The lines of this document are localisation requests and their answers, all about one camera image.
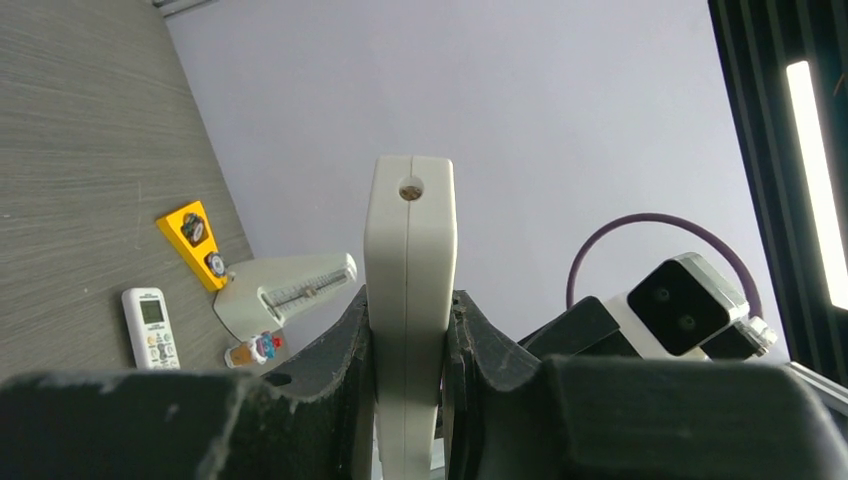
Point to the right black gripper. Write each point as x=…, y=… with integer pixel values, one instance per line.
x=585, y=329

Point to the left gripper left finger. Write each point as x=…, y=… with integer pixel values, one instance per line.
x=319, y=425

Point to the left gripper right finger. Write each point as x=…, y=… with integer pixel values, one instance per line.
x=495, y=401

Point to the white remote control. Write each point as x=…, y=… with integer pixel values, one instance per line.
x=149, y=328
x=410, y=253

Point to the small glue bottle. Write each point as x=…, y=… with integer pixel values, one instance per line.
x=256, y=350

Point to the white metronome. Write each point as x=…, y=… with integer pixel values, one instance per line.
x=264, y=294

